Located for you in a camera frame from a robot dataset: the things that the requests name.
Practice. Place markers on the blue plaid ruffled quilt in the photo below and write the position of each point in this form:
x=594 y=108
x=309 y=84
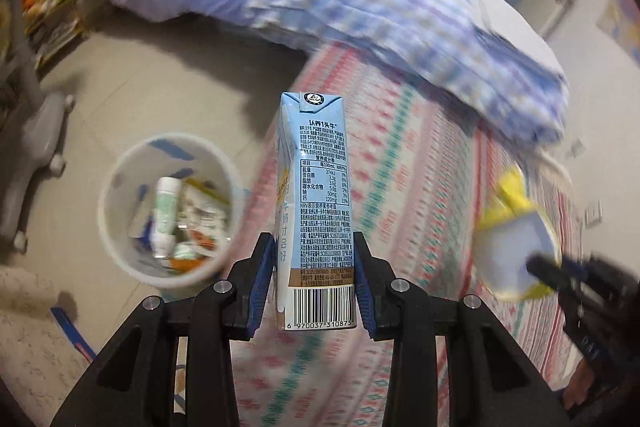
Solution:
x=390 y=22

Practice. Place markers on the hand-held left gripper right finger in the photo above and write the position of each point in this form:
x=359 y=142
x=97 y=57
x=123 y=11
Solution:
x=362 y=287

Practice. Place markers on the white wall socket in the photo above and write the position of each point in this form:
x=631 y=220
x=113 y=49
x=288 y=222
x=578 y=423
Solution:
x=577 y=148
x=593 y=214

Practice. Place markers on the green white tube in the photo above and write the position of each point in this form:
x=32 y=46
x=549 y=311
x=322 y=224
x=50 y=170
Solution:
x=166 y=212

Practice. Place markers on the person's right forearm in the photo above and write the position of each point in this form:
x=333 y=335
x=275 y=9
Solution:
x=587 y=382

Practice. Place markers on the snack wrapper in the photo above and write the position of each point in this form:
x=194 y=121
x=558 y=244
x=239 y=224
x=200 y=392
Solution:
x=202 y=217

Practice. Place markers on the red green patterned blanket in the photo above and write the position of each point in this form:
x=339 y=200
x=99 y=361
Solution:
x=415 y=187

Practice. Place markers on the shelf with toys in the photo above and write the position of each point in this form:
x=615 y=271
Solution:
x=50 y=12

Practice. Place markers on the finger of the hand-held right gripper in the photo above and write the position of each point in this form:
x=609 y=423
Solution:
x=555 y=272

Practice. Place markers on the yellow box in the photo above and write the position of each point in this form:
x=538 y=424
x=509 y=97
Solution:
x=505 y=252

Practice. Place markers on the wall poster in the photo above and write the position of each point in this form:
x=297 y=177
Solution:
x=622 y=27

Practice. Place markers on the beige fluffy rug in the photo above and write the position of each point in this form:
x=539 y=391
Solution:
x=30 y=347

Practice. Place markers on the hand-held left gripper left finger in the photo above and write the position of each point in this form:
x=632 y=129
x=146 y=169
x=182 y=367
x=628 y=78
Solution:
x=262 y=279

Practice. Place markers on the white plastic bin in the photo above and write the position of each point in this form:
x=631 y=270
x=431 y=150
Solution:
x=125 y=187

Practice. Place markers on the blue milk carton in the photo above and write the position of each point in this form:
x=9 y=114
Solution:
x=320 y=187

